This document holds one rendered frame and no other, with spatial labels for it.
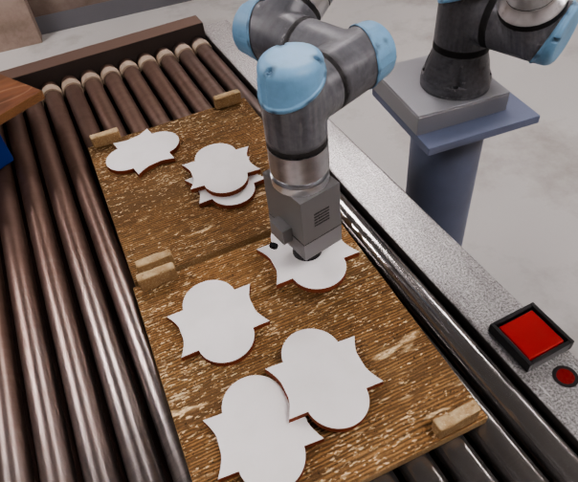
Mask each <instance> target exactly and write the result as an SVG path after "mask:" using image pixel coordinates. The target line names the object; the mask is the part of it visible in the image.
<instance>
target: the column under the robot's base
mask: <svg viewBox="0 0 578 482"><path fill-rule="evenodd" d="M372 95H373V96H374V97H375V98H376V99H377V100H378V101H379V102H380V103H381V105H382V106H383V107H384V108H385V109H386V110H387V111H388V112H389V113H390V115H391V116H392V117H393V118H394V119H395V120H396V121H397V122H398V123H399V124H400V126H401V127H402V128H403V129H404V130H405V131H406V132H407V133H408V134H409V135H410V136H411V142H410V153H409V163H408V175H407V185H406V193H407V194H408V195H409V196H410V197H411V198H412V199H413V200H414V202H415V203H416V204H417V205H419V206H420V207H421V208H422V209H423V210H424V211H425V212H427V213H428V214H429V215H430V216H431V217H432V218H433V219H434V220H435V222H436V223H437V224H438V225H439V226H440V227H441V228H442V229H444V230H445V231H446V232H447V233H448V234H449V235H450V236H451V237H452V238H453V239H454V240H455V241H456V242H457V243H458V244H459V245H460V246H462V242H463V237H464V232H465V228H466V223H467V218H468V213H469V209H470V205H471V200H472V195H473V190H474V185H475V180H476V177H477V172H478V163H479V158H480V153H481V149H482V145H483V140H484V139H487V138H490V137H494V136H497V135H499V134H503V133H506V132H509V131H512V130H516V129H519V128H522V127H526V126H528V125H531V124H534V123H538V122H539V119H540V115H539V114H538V113H536V112H535V111H534V110H533V109H531V108H530V107H529V106H528V105H526V104H525V103H524V102H522V101H521V100H520V99H518V98H517V97H516V96H515V95H513V94H512V93H511V92H510V94H509V98H508V101H507V106H506V110H503V111H499V112H497V113H494V114H490V115H487V116H483V117H480V118H477V119H473V120H468V121H465V122H462V123H458V124H455V125H452V126H448V127H445V128H442V129H438V130H435V131H432V132H429V133H426V134H422V135H419V136H416V135H415V134H414V133H413V132H412V131H411V130H410V129H409V127H408V126H407V125H406V124H405V123H404V122H403V121H402V120H401V119H400V118H399V117H398V116H397V115H396V113H395V112H394V111H393V110H392V109H391V108H390V107H389V106H388V105H387V104H386V103H385V102H384V100H383V99H382V98H381V97H380V96H379V95H378V94H377V93H376V92H375V91H374V90H373V89H372Z"/></svg>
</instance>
